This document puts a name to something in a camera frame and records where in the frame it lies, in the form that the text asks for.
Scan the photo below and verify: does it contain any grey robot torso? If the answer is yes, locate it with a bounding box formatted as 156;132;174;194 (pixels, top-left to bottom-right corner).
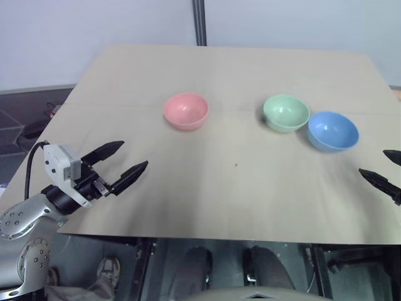
187;286;333;301

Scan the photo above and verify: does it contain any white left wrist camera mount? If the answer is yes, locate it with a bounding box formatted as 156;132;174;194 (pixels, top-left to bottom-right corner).
43;144;93;209

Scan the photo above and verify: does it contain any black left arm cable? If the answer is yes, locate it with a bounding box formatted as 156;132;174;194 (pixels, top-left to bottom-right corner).
24;141;49;201

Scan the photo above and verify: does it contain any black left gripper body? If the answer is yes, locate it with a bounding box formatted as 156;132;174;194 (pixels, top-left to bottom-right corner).
73;161;113;202

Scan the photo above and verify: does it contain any blue bowl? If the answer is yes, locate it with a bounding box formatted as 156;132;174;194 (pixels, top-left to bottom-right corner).
306;111;360;154

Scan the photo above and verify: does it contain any grey sneaker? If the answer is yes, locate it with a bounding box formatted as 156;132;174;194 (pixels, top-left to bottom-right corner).
96;255;122;290
46;267;61;287

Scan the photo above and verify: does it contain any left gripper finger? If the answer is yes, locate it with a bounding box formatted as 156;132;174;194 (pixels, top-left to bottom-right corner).
81;140;125;167
108;160;149;198

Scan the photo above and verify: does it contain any red bowl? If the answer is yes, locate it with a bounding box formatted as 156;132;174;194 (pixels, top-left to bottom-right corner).
162;92;210;132

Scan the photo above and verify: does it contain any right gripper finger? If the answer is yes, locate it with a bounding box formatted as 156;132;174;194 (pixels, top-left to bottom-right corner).
382;149;401;166
358;168;401;206

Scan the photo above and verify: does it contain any grey trouser leg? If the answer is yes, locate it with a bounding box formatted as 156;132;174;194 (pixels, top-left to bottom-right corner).
44;275;116;301

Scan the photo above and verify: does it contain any black table leg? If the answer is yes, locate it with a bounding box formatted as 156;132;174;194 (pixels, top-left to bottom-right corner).
130;238;158;301
305;244;335;301

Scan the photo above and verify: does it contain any grey metal pole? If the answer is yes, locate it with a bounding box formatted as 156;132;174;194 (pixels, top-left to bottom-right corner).
192;0;208;46

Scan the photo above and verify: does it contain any green bowl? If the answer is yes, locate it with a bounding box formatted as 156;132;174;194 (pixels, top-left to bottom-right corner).
263;93;311;134

